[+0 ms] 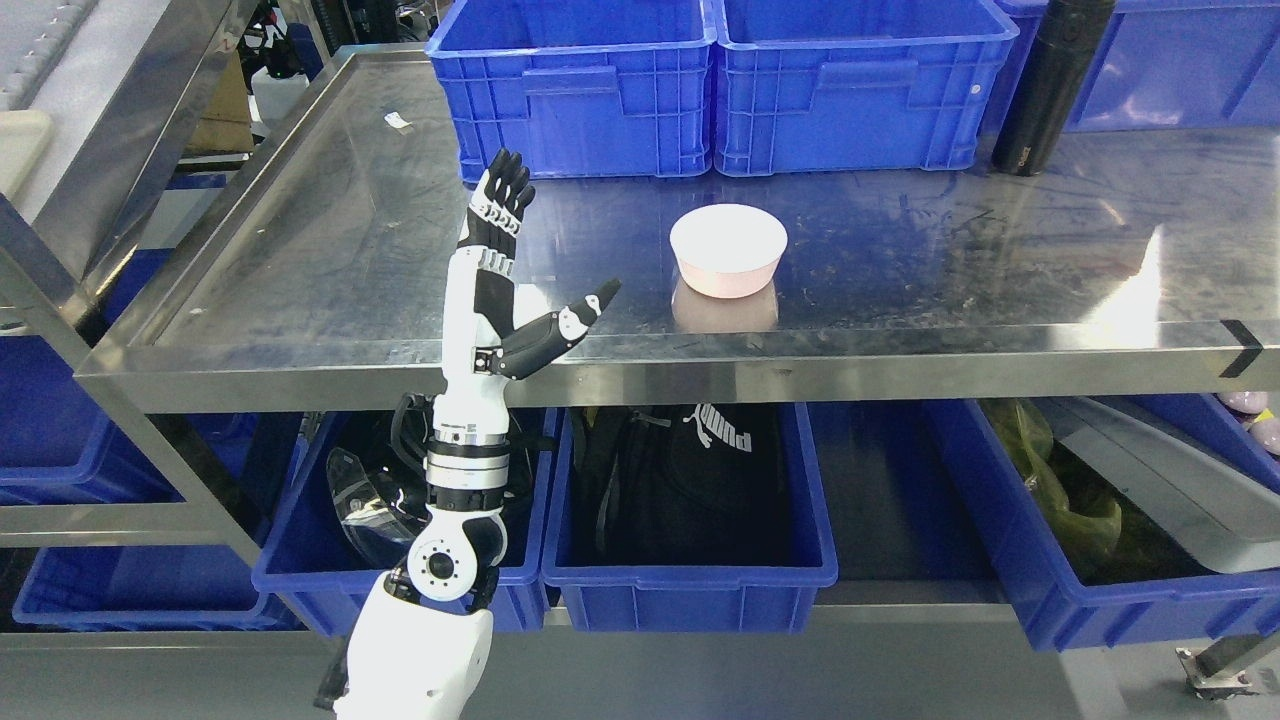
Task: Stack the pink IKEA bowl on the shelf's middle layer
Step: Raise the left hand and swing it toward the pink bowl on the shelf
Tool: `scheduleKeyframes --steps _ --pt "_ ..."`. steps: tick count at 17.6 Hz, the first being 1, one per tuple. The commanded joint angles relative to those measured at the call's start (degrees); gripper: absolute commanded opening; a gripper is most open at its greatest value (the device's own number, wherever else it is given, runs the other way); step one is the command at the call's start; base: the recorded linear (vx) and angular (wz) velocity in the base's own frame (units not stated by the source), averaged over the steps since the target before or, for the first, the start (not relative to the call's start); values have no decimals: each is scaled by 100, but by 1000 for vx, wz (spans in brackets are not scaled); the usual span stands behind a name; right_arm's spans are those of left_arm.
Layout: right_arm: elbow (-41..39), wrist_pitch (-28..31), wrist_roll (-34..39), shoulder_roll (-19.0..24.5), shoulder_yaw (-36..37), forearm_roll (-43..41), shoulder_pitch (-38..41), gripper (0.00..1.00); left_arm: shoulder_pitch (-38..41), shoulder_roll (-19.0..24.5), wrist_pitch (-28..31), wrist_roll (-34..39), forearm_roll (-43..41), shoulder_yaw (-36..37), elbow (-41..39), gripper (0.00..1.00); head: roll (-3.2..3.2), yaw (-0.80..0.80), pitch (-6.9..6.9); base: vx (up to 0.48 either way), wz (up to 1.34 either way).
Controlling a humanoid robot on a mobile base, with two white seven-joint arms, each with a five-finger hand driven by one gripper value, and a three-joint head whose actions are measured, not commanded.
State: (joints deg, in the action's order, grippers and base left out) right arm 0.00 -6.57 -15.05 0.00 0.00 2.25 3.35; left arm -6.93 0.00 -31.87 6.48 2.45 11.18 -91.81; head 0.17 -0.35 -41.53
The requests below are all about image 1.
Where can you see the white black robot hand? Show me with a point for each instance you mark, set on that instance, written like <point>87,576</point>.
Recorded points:
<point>483,348</point>

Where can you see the pink ikea bowl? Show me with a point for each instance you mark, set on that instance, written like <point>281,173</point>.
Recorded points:
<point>728,251</point>

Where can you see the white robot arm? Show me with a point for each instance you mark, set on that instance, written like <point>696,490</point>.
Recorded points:
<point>423,636</point>

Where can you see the blue crate top middle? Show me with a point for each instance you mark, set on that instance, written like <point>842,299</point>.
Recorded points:
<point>806,86</point>

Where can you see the blue crate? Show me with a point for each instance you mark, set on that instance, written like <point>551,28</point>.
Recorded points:
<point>1183,64</point>
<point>582,89</point>
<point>806,86</point>

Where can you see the black puma backpack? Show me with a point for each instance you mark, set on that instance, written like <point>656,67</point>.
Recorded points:
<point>683,485</point>

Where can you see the black helmet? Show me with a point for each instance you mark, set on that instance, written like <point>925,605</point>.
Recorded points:
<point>379,500</point>

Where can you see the blue bin with helmet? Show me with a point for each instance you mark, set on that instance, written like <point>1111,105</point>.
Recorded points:
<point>309,561</point>

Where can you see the blue crate top left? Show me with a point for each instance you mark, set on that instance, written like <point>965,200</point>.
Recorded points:
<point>582,89</point>

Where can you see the blue bin with backpack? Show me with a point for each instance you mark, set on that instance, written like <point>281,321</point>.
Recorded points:
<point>669,598</point>

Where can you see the cardboard box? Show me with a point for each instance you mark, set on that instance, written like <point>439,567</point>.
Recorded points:
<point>225,126</point>

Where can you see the blue bin lower left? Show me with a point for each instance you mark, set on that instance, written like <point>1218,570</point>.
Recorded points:
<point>148,589</point>

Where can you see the blue bin far left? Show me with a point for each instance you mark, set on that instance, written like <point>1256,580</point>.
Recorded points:
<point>58,447</point>

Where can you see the yellow green plastic bag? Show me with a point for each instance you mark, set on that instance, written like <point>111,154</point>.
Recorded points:
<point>1082,511</point>

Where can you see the blue bin with bags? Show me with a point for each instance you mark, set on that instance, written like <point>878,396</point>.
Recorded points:
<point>1056,611</point>

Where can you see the black thermos bottle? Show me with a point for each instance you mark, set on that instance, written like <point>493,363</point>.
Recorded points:
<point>1066,41</point>

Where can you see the blue crate top right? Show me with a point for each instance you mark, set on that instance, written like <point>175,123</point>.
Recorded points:
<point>1183,64</point>

